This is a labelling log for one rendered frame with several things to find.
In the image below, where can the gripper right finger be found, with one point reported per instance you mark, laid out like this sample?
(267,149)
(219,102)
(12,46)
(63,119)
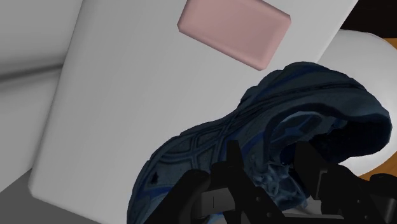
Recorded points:
(356,198)

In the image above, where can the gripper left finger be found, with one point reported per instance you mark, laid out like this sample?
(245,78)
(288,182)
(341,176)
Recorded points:
(186,201)

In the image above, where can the dark blue sneaker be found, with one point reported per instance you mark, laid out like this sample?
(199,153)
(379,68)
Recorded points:
(297,102)

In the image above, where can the pink soap bar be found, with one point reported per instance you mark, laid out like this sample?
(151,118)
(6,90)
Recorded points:
(235,29)

